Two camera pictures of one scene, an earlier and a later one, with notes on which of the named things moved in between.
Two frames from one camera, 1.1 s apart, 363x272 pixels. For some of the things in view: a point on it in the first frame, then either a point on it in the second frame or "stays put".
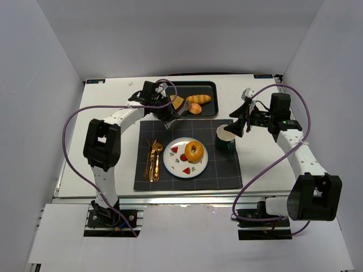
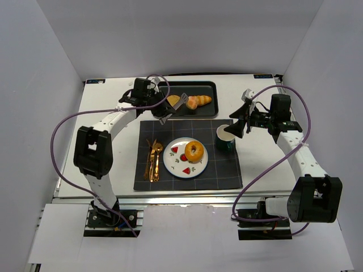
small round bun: x=195 y=109 -> x=191 y=102
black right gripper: x=245 y=119 stays put
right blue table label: x=263 y=76 stays put
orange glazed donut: x=199 y=152 stays put
